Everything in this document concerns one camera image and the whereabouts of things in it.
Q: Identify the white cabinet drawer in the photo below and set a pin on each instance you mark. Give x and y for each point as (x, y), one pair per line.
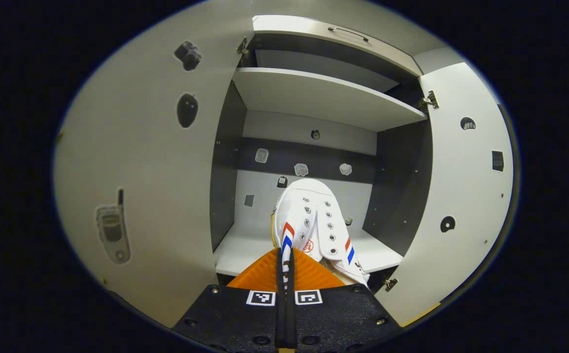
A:
(289, 27)

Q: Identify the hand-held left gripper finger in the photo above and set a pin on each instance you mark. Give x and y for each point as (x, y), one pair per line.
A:
(280, 323)
(291, 323)

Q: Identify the white canvas shoe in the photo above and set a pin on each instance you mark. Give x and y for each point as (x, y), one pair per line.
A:
(314, 215)

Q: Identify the white shoe cabinet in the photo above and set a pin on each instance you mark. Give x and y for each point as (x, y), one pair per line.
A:
(289, 128)

